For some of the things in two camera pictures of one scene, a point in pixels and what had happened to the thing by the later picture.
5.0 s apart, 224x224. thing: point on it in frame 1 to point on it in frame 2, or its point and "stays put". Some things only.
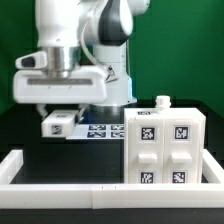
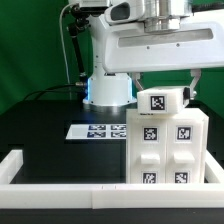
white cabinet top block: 59,124 to 163,99
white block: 182,151 stays put
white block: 146,151 stays put
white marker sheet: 98,132 stays put
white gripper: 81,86 to 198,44
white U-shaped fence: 207,194 stays put
